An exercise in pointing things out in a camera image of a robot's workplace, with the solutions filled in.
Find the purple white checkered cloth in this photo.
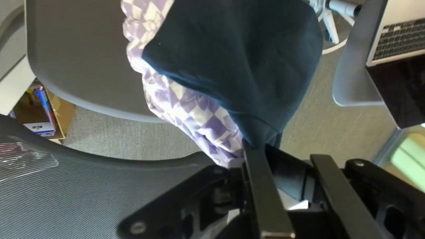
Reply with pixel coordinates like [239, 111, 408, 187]
[119, 0, 247, 171]

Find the grey chair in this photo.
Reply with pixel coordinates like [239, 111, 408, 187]
[0, 0, 250, 239]

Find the cardboard box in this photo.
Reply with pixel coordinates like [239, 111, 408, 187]
[12, 83, 78, 145]

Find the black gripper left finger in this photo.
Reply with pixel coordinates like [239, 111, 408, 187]
[240, 143, 297, 239]

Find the dark navy cloth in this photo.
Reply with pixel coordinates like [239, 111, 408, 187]
[141, 0, 325, 151]

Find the large whiteboard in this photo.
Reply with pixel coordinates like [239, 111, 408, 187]
[0, 56, 37, 117]

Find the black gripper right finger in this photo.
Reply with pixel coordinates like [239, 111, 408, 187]
[308, 153, 388, 239]

